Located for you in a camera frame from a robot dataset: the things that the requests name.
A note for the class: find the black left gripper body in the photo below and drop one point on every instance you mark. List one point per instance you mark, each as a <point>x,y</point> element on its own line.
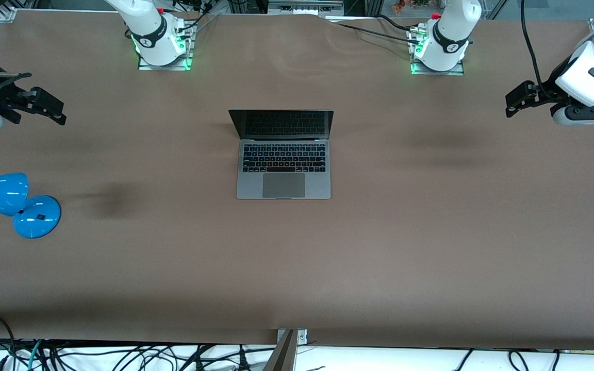
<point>548,93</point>

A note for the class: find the grey laptop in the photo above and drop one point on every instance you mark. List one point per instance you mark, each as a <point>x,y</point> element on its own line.
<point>283,185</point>

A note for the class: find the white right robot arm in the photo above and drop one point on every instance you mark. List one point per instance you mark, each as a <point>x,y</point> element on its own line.
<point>155,31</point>

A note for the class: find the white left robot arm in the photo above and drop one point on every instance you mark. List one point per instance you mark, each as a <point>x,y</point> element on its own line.
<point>446,36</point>

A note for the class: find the blue desk lamp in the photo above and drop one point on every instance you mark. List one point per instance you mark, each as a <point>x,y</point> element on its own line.
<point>34,219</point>

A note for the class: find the grey power strip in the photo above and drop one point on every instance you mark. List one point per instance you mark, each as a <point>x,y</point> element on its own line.
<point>304,7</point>

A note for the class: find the aluminium profile bar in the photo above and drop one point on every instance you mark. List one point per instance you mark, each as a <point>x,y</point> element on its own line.
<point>282,355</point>

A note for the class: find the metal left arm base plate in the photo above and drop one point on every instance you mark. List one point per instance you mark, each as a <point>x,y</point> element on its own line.
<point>454,72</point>

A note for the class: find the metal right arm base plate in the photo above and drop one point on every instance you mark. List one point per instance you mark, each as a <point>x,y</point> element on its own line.
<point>147,67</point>

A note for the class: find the silver metal bracket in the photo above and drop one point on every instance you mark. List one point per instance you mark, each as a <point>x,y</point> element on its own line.
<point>302,336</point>

